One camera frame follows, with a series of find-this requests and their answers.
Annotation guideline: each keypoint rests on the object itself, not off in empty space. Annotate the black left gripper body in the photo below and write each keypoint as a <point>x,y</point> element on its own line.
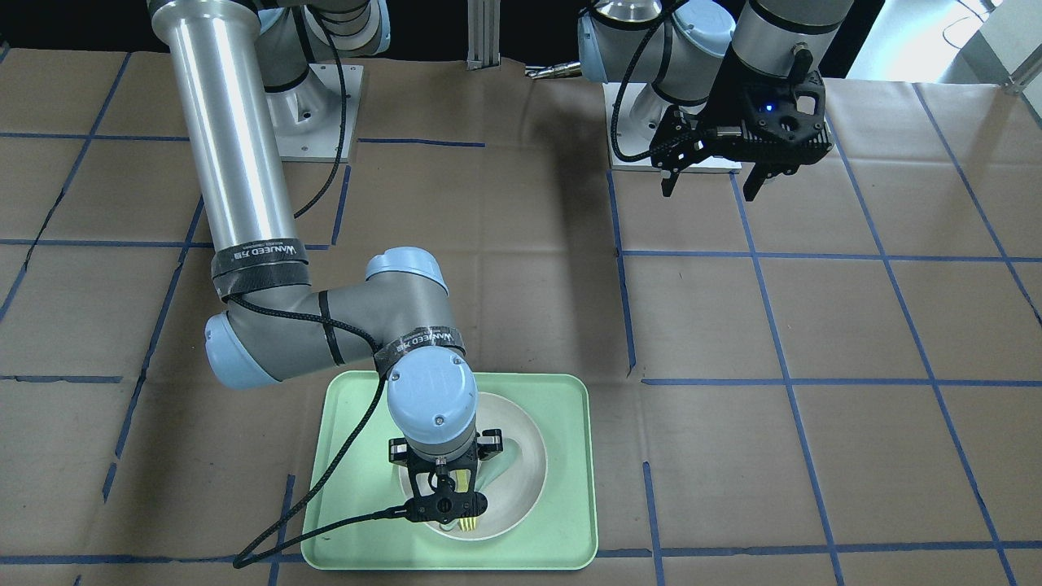
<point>727,104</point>

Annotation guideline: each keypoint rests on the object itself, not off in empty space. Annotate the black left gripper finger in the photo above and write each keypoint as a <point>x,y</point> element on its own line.
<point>760,172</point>
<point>676,145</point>

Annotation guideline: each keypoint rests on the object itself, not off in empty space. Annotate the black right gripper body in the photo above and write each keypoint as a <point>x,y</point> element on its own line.
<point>399,450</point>

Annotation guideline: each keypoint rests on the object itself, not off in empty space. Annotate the yellow plastic fork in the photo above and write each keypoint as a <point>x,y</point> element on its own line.
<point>468,521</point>

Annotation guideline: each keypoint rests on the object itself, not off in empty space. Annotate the teal plastic spoon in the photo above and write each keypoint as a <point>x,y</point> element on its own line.
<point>490,470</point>

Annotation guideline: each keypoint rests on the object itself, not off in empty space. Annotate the beige round plate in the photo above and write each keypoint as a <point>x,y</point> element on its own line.
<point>513,495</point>

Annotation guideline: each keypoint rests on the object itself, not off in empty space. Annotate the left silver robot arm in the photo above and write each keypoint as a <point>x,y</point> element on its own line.
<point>696,82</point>

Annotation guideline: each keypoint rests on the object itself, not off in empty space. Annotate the mint green tray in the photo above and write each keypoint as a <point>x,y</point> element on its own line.
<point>560,534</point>

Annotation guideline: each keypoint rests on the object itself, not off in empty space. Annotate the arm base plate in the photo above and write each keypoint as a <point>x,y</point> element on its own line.
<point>315,121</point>
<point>640,113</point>

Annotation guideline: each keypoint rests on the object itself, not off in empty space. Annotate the aluminium frame post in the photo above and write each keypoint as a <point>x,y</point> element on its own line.
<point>482,34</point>

